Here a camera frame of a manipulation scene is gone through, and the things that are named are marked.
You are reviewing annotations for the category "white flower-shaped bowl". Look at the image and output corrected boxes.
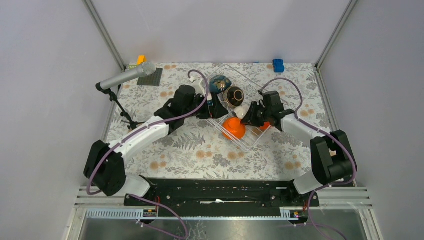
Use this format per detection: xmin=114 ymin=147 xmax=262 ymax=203
xmin=233 ymin=105 xmax=249 ymax=120

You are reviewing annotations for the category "orange bowl white inside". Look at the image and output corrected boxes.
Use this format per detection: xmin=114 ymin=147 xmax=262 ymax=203
xmin=222 ymin=117 xmax=246 ymax=140

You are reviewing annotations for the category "yellow toy brick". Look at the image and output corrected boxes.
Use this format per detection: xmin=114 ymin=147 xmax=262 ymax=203
xmin=136 ymin=55 xmax=146 ymax=66

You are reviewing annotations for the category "purple cable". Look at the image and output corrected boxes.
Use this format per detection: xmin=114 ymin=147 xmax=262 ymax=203
xmin=86 ymin=69 xmax=190 ymax=239
xmin=258 ymin=77 xmax=358 ymax=240

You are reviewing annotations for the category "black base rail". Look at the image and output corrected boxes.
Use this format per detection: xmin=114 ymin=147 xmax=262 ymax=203
xmin=144 ymin=178 xmax=320 ymax=218

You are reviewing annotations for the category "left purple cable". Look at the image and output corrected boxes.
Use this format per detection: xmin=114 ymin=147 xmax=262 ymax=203
xmin=86 ymin=69 xmax=190 ymax=239

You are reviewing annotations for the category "dark blue floral bowl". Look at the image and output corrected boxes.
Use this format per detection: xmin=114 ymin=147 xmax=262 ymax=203
xmin=209 ymin=75 xmax=232 ymax=94

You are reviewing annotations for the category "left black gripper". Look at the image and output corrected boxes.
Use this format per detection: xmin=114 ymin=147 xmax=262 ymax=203
xmin=183 ymin=91 xmax=229 ymax=120

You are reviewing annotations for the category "silver microphone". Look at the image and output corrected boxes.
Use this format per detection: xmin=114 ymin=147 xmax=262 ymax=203
xmin=95 ymin=61 xmax=156 ymax=92

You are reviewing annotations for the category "grey lego baseplate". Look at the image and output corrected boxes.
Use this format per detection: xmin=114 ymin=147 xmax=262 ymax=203
xmin=137 ymin=68 xmax=163 ymax=87

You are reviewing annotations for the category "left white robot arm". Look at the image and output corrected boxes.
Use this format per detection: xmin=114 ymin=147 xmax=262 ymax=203
xmin=83 ymin=85 xmax=229 ymax=206

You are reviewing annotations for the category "floral table mat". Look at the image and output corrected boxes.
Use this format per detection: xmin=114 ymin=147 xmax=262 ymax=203
xmin=118 ymin=62 xmax=331 ymax=181

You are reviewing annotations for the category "blue toy brick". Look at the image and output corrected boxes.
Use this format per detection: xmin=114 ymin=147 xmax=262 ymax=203
xmin=272 ymin=58 xmax=285 ymax=73

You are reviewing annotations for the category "black bowl patterned rim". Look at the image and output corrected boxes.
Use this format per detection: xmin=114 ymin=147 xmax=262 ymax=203
xmin=223 ymin=86 xmax=245 ymax=108

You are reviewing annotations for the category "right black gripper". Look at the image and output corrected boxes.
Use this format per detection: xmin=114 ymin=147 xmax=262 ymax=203
xmin=240 ymin=101 xmax=272 ymax=128

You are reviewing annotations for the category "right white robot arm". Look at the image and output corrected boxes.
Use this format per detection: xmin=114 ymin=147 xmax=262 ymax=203
xmin=241 ymin=91 xmax=357 ymax=206

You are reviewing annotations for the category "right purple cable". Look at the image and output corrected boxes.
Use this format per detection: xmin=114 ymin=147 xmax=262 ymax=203
xmin=258 ymin=77 xmax=358 ymax=240

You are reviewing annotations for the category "white wire dish rack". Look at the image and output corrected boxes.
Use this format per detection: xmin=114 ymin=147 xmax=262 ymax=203
xmin=207 ymin=64 xmax=271 ymax=152

